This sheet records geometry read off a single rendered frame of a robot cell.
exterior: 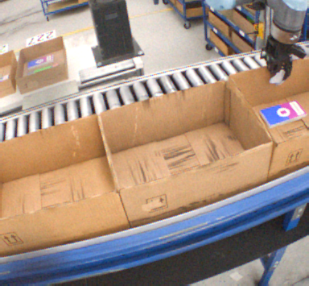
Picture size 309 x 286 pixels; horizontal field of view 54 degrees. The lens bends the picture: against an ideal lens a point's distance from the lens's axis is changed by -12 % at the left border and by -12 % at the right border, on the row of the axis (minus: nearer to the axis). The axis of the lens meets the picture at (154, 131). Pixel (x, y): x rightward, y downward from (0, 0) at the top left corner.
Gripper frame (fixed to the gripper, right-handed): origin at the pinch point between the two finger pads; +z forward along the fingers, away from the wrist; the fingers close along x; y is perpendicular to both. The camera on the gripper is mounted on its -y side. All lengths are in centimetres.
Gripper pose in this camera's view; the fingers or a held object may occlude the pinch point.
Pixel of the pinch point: (278, 80)
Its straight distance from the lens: 113.9
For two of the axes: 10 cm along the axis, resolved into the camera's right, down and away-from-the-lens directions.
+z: 0.6, 5.8, 8.1
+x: 2.9, 7.7, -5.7
